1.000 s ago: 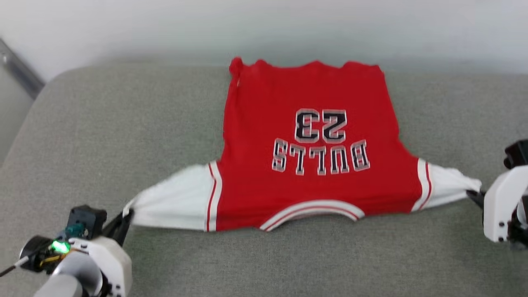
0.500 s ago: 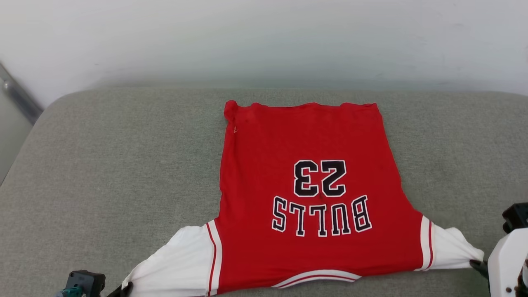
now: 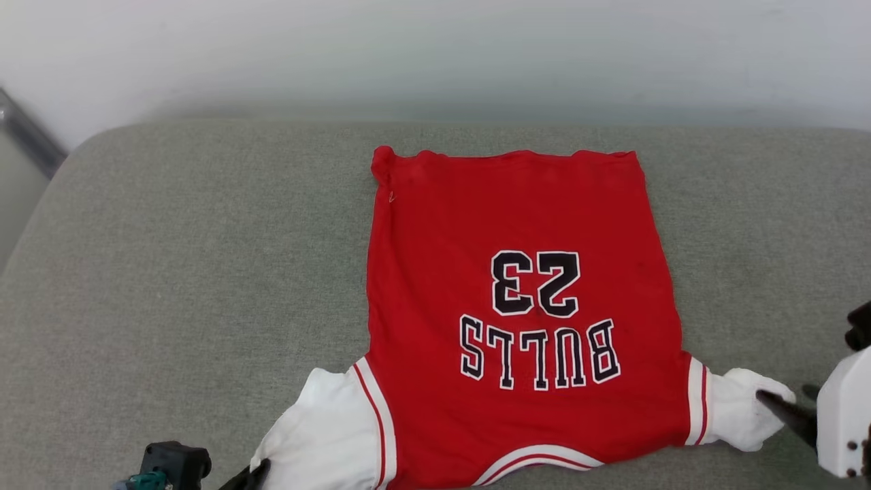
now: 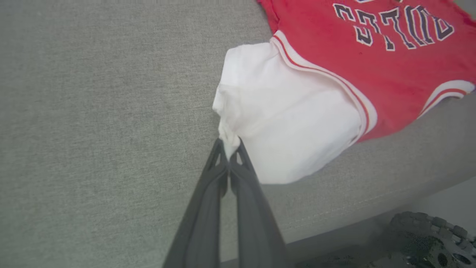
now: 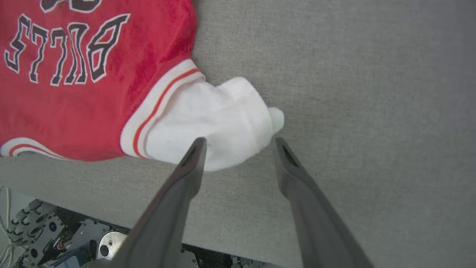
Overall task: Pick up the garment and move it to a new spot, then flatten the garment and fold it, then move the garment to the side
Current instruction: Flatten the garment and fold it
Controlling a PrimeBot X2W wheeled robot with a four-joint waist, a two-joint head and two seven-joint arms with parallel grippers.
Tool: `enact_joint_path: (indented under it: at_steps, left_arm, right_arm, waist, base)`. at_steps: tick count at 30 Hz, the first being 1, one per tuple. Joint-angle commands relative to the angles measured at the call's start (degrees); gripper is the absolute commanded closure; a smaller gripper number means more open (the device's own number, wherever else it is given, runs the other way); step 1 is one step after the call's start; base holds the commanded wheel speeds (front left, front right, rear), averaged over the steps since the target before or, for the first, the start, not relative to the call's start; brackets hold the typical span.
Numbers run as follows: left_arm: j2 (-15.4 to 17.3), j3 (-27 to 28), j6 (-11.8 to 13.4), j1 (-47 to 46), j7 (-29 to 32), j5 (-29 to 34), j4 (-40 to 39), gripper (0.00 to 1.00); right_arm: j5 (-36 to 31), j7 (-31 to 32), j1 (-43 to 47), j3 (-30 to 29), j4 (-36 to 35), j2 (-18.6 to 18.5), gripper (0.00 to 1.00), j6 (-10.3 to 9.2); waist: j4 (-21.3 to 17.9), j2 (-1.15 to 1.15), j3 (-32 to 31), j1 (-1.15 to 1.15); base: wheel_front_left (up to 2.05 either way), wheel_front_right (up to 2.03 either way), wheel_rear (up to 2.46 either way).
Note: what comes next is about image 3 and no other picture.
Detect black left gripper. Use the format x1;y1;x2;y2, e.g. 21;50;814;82
112;440;272;490

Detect red Bulls 23 jersey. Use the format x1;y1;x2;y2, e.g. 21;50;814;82
250;145;797;490

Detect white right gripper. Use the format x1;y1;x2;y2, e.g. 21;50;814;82
756;345;871;479

